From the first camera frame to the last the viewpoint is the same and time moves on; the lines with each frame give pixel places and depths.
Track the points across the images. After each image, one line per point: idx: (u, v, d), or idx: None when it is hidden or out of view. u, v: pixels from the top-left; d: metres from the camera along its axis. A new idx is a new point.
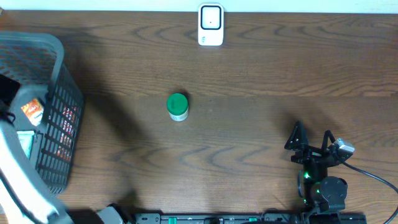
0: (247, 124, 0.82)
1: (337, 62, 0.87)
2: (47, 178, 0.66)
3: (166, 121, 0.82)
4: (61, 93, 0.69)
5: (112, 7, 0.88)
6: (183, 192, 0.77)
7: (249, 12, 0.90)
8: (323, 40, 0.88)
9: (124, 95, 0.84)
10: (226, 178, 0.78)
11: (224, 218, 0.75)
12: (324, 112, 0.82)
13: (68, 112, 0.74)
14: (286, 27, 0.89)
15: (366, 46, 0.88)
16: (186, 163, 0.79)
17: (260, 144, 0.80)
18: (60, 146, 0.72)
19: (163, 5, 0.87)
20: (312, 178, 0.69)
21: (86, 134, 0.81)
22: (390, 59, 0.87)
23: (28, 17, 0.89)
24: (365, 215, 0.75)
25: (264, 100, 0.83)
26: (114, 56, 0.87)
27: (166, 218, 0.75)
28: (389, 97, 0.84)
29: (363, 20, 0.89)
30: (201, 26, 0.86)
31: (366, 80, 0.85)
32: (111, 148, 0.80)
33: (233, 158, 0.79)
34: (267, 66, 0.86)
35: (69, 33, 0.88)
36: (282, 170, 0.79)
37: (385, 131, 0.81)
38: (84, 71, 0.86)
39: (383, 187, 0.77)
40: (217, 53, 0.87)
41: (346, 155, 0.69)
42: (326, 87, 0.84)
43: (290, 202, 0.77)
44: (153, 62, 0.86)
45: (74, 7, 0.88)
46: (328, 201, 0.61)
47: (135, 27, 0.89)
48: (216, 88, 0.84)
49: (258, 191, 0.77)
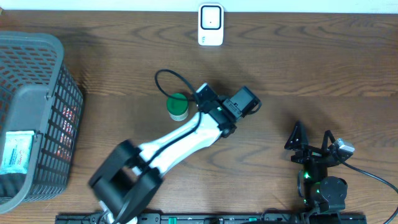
0: (247, 124, 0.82)
1: (337, 62, 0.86)
2: (46, 178, 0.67)
3: (166, 121, 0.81)
4: (61, 93, 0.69)
5: (111, 6, 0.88)
6: (183, 192, 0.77)
7: (250, 12, 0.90)
8: (323, 40, 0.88)
9: (124, 95, 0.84)
10: (226, 178, 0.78)
11: (224, 218, 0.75)
12: (324, 112, 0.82)
13: (68, 112, 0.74)
14: (286, 27, 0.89)
15: (367, 46, 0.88)
16: (186, 163, 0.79)
17: (260, 144, 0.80)
18: (60, 146, 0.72)
19: (163, 5, 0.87)
20: (312, 178, 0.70)
21: (85, 134, 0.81)
22: (390, 59, 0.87)
23: (27, 17, 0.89)
24: (365, 215, 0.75)
25: (264, 101, 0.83)
26: (114, 56, 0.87)
27: (166, 218, 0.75)
28: (390, 97, 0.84)
29: (362, 21, 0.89)
30: (201, 27, 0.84)
31: (366, 80, 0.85)
32: (111, 147, 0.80)
33: (234, 158, 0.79)
34: (268, 66, 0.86)
35: (69, 33, 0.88)
36: (282, 170, 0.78)
37: (385, 131, 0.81)
38: (84, 71, 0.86)
39: (383, 187, 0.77)
40: (217, 53, 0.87)
41: (346, 155, 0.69)
42: (326, 87, 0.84)
43: (290, 202, 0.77)
44: (153, 62, 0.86)
45: (73, 7, 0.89)
46: (328, 201, 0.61)
47: (135, 27, 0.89)
48: (216, 88, 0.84)
49: (258, 191, 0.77)
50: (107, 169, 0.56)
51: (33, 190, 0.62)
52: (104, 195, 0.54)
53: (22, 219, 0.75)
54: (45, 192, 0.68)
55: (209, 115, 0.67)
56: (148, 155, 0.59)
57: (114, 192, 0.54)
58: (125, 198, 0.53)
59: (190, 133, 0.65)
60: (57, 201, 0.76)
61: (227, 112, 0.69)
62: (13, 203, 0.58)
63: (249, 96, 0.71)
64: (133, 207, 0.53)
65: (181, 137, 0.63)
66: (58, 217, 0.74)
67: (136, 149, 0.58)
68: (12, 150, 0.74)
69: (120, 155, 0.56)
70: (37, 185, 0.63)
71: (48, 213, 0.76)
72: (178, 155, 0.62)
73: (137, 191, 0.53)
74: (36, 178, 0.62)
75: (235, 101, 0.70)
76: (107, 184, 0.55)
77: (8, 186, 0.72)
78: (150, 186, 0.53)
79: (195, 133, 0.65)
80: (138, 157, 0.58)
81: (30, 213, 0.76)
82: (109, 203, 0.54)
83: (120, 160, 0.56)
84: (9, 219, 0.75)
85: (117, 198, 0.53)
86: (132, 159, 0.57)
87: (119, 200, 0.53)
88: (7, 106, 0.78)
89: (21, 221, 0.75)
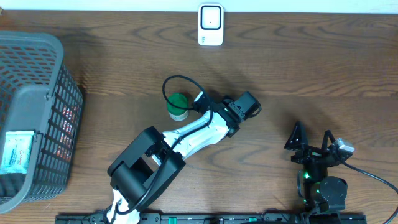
0: (247, 124, 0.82)
1: (337, 62, 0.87)
2: (46, 178, 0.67)
3: (166, 121, 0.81)
4: (61, 93, 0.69)
5: (111, 6, 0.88)
6: (183, 192, 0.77)
7: (249, 12, 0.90)
8: (323, 40, 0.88)
9: (124, 95, 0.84)
10: (226, 178, 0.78)
11: (224, 218, 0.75)
12: (324, 112, 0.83)
13: (68, 112, 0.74)
14: (286, 27, 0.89)
15: (366, 46, 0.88)
16: (186, 163, 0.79)
17: (260, 144, 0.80)
18: (60, 146, 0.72)
19: (162, 5, 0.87)
20: (312, 178, 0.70)
21: (86, 134, 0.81)
22: (390, 59, 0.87)
23: (27, 17, 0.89)
24: (365, 215, 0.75)
25: (264, 101, 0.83)
26: (114, 56, 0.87)
27: (166, 218, 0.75)
28: (390, 97, 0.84)
29: (362, 21, 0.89)
30: (201, 26, 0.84)
31: (365, 80, 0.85)
32: (111, 147, 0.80)
33: (234, 158, 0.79)
34: (267, 66, 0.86)
35: (69, 33, 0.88)
36: (282, 170, 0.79)
37: (385, 130, 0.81)
38: (84, 71, 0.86)
39: (383, 186, 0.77)
40: (217, 53, 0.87)
41: (346, 156, 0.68)
42: (326, 87, 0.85)
43: (290, 202, 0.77)
44: (153, 62, 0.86)
45: (73, 7, 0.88)
46: (328, 201, 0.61)
47: (135, 27, 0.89)
48: (216, 88, 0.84)
49: (257, 191, 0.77)
50: (129, 155, 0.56)
51: (33, 190, 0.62)
52: (124, 181, 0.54)
53: (22, 219, 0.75)
54: (44, 192, 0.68)
55: (217, 114, 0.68)
56: (169, 142, 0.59)
57: (135, 177, 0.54)
58: (147, 183, 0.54)
59: (204, 126, 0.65)
60: (57, 201, 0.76)
61: (231, 114, 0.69)
62: (13, 203, 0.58)
63: (250, 99, 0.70)
64: (155, 190, 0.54)
65: (196, 130, 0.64)
66: (58, 217, 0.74)
67: (159, 135, 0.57)
68: (12, 150, 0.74)
69: (143, 142, 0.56)
70: (37, 185, 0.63)
71: (48, 213, 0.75)
72: (195, 144, 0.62)
73: (160, 175, 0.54)
74: (36, 178, 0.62)
75: (239, 104, 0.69)
76: (128, 170, 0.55)
77: (8, 186, 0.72)
78: (173, 170, 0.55)
79: (208, 127, 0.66)
80: (161, 143, 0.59)
81: (30, 213, 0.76)
82: (129, 189, 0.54)
83: (143, 146, 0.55)
84: (9, 219, 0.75)
85: (138, 184, 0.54)
86: (154, 145, 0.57)
87: (140, 186, 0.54)
88: (7, 106, 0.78)
89: (20, 221, 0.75)
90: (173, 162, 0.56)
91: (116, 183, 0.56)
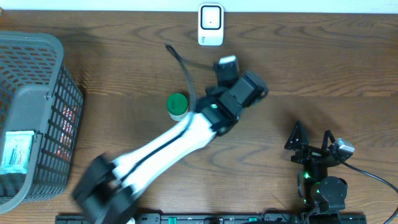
0: (247, 124, 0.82)
1: (337, 62, 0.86)
2: (46, 178, 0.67)
3: (166, 121, 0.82)
4: (61, 94, 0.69)
5: (111, 6, 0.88)
6: (183, 192, 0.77)
7: (250, 11, 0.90)
8: (323, 40, 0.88)
9: (124, 95, 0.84)
10: (226, 178, 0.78)
11: (224, 218, 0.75)
12: (324, 112, 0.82)
13: (68, 112, 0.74)
14: (286, 27, 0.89)
15: (367, 46, 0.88)
16: (186, 163, 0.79)
17: (260, 144, 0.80)
18: (60, 146, 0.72)
19: (163, 5, 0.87)
20: (312, 178, 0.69)
21: (86, 134, 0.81)
22: (390, 59, 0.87)
23: (27, 17, 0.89)
24: (365, 215, 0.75)
25: (264, 101, 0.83)
26: (114, 56, 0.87)
27: (166, 218, 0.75)
28: (390, 96, 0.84)
29: (362, 21, 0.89)
30: (201, 27, 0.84)
31: (366, 79, 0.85)
32: (111, 147, 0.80)
33: (233, 158, 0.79)
34: (267, 66, 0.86)
35: (69, 33, 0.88)
36: (282, 170, 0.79)
37: (385, 130, 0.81)
38: (84, 71, 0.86)
39: (383, 186, 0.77)
40: (217, 53, 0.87)
41: (346, 156, 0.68)
42: (326, 87, 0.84)
43: (290, 202, 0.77)
44: (153, 62, 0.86)
45: (73, 7, 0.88)
46: (328, 201, 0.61)
47: (135, 27, 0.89)
48: None
49: (257, 191, 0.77)
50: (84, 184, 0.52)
51: (33, 190, 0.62)
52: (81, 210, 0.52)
53: (22, 219, 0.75)
54: (45, 192, 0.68)
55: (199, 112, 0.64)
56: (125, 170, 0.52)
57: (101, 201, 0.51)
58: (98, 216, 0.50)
59: (175, 139, 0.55)
60: (57, 201, 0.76)
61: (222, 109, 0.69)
62: (13, 203, 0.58)
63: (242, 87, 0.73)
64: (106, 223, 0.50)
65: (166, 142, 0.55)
66: (58, 217, 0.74)
67: (112, 162, 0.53)
68: (12, 150, 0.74)
69: (92, 172, 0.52)
70: (37, 185, 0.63)
71: (48, 213, 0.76)
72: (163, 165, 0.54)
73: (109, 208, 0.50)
74: (36, 178, 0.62)
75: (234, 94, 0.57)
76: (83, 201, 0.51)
77: (8, 186, 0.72)
78: (124, 204, 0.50)
79: (183, 137, 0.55)
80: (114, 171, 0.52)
81: (30, 213, 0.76)
82: (87, 217, 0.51)
83: (91, 176, 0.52)
84: (9, 219, 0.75)
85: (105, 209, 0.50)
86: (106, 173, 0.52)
87: (97, 211, 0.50)
88: (7, 106, 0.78)
89: (21, 221, 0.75)
90: (124, 195, 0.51)
91: (80, 210, 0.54)
